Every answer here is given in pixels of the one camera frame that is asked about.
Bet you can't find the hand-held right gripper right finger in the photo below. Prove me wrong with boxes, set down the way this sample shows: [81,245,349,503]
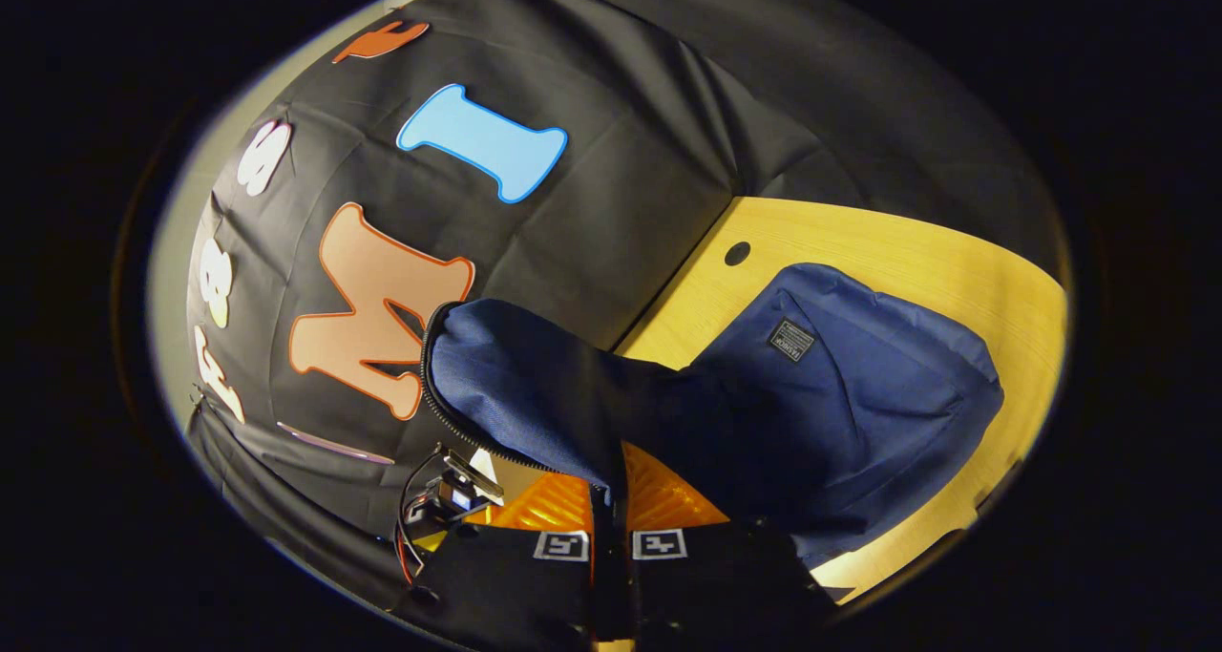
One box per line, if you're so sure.
[611,442,832,648]

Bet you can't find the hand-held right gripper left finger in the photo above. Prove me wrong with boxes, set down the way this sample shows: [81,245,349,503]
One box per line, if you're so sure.
[396,471,612,648]

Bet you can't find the blue schoolbag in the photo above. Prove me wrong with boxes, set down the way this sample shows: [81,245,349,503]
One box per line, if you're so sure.
[420,263,1005,572]

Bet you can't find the black backdrop cloth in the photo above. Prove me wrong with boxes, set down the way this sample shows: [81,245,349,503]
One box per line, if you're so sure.
[153,0,1070,624]

